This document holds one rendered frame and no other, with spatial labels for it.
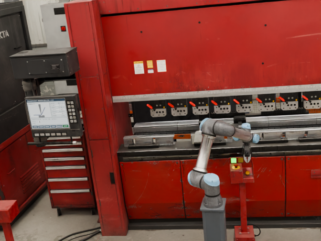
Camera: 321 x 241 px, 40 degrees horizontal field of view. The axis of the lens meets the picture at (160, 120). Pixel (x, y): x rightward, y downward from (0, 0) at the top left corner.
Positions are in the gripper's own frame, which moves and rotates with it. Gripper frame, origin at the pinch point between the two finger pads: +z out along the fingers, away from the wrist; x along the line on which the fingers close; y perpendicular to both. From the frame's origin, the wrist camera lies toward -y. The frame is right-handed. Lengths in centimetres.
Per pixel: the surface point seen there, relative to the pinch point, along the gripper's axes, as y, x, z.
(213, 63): 43, 24, -78
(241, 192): -2.4, 5.7, 30.1
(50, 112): -13, 161, -64
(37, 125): -13, 174, -53
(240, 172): -5.7, 6.9, 6.7
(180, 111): 40, 57, -34
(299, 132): 36, -51, -8
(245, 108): 38, -3, -35
